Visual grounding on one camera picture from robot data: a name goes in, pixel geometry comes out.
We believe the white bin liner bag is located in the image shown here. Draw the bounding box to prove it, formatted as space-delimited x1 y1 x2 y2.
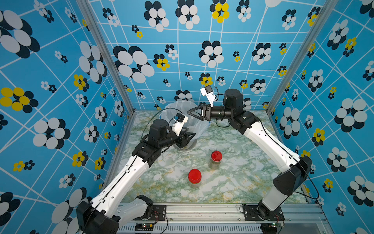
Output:
159 100 210 141

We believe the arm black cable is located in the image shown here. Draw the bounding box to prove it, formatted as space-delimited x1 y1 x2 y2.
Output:
214 86 320 201
139 107 183 144

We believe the right circuit board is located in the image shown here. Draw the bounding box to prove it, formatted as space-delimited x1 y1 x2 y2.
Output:
261 223 284 234

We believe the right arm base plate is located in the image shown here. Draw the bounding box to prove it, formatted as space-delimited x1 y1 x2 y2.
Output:
239 204 284 222

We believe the far red-lid jar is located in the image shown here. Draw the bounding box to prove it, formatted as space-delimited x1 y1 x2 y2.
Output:
209 151 223 170

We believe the circuit board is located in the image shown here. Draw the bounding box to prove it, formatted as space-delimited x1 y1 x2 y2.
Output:
134 223 154 232
261 223 284 234

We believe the red-lid jar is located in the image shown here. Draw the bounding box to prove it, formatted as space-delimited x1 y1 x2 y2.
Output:
209 151 223 170
188 169 202 188

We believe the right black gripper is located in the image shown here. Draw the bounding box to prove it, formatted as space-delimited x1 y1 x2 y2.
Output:
189 103 235 123

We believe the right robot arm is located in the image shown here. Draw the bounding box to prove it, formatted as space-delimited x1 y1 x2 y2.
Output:
188 86 312 220

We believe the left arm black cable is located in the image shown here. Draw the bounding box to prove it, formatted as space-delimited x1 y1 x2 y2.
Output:
139 107 183 144

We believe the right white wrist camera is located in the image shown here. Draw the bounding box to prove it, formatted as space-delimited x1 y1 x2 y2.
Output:
200 85 217 107

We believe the clear plastic jar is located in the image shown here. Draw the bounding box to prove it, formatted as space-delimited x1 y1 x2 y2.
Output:
182 129 197 150

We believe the aluminium front rail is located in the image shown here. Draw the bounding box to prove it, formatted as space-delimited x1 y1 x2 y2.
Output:
116 203 333 234

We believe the left aluminium corner post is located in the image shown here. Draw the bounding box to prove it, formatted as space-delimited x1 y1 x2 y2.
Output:
77 0 134 116

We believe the aluminium corner post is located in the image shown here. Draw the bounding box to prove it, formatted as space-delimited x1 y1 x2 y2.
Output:
77 0 134 116
266 0 339 116

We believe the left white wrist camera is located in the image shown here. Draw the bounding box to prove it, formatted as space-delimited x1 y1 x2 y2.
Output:
172 115 189 136

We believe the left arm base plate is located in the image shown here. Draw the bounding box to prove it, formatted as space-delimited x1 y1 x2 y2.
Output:
133 204 167 221

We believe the right aluminium corner post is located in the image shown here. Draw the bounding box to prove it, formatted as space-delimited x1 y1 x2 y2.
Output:
266 0 339 116

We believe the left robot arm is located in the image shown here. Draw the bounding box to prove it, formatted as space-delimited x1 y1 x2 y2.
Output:
77 115 195 234

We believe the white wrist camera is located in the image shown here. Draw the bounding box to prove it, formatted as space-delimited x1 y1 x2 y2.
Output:
172 115 189 136
200 85 217 107

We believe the near red-lid jar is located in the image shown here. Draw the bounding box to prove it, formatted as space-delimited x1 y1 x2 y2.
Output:
188 169 202 188

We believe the left circuit board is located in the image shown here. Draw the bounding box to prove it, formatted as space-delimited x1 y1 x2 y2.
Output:
134 223 154 232

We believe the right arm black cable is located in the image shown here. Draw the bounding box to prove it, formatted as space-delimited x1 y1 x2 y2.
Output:
214 86 320 201

